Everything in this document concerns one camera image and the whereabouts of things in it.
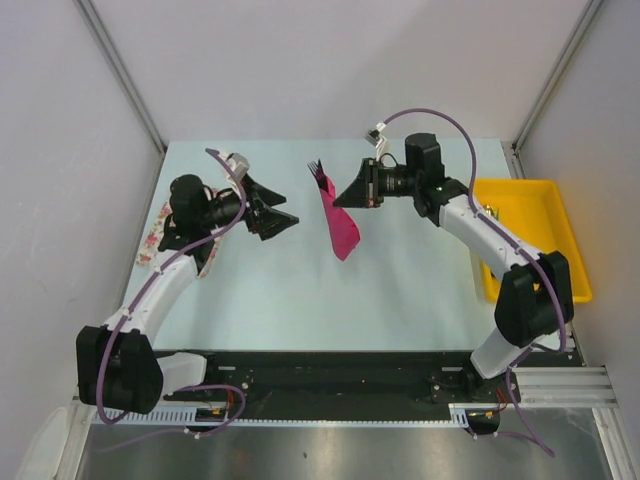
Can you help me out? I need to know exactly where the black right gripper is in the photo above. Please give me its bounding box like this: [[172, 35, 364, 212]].
[[333, 158, 419, 209]]

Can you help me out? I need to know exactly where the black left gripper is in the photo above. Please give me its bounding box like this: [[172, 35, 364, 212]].
[[198, 174, 297, 240]]

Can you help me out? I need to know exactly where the pink paper napkin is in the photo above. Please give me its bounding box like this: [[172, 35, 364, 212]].
[[319, 176, 361, 261]]

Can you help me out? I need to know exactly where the iridescent purple fork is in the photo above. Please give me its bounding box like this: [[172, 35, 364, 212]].
[[307, 159, 329, 192]]

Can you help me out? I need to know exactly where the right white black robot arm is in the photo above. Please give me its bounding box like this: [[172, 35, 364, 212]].
[[334, 129, 574, 401]]

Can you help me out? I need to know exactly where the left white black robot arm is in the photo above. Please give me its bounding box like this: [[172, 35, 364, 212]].
[[76, 174, 299, 414]]

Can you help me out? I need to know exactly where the gold iridescent spoon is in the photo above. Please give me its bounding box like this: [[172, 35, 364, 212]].
[[482, 204, 500, 221]]

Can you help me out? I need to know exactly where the floral patterned tray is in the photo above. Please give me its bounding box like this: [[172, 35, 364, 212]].
[[135, 198, 222, 279]]

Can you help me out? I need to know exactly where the yellow plastic bin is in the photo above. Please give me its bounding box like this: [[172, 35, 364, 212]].
[[474, 178, 593, 304]]

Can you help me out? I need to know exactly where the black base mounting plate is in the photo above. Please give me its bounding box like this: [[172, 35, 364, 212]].
[[154, 349, 521, 406]]

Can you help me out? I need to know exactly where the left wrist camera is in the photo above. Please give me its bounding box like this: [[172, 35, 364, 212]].
[[221, 153, 250, 183]]

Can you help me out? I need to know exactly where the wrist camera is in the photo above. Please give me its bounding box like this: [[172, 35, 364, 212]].
[[221, 153, 250, 183], [365, 122, 389, 160]]

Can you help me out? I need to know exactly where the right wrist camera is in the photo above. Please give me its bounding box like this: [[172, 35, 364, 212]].
[[365, 122, 389, 160]]

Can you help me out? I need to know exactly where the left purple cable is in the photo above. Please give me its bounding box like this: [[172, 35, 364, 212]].
[[94, 147, 250, 454]]

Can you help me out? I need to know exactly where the purple cable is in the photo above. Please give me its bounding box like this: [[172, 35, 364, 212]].
[[94, 147, 250, 454], [377, 108, 569, 459]]

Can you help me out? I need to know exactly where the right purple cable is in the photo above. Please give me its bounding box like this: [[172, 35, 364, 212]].
[[377, 108, 569, 459]]

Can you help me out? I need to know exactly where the white slotted cable duct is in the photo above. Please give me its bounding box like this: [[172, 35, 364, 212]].
[[117, 405, 468, 429]]

